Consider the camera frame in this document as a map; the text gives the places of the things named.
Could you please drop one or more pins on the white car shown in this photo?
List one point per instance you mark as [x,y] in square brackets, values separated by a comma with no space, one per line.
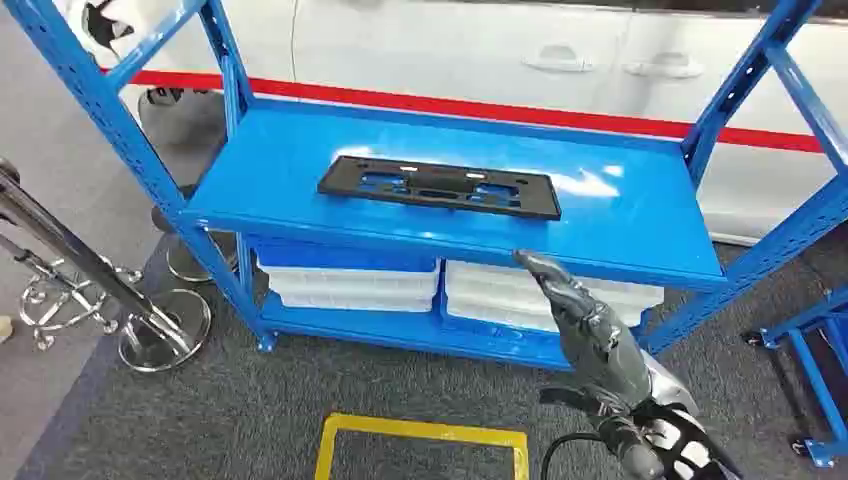
[464,46]

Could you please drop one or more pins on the small blue metal rack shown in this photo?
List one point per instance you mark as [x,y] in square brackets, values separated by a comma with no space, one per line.
[815,371]

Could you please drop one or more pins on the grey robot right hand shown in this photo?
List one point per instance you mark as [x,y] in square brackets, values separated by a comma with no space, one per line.
[596,344]

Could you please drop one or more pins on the chrome stanchion base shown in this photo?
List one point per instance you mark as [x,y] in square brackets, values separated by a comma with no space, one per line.
[192,262]

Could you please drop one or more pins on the blue metal shelf rack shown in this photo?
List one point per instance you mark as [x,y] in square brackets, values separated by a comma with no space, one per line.
[285,166]

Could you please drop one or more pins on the red barrier belt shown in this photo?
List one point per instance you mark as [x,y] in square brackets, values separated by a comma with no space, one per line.
[464,107]

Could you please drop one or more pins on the chrome stanchion post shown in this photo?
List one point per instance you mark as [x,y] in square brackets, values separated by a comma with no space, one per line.
[73,248]

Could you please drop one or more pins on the white plastic bin stack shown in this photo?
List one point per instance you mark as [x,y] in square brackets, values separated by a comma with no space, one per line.
[490,298]
[351,288]

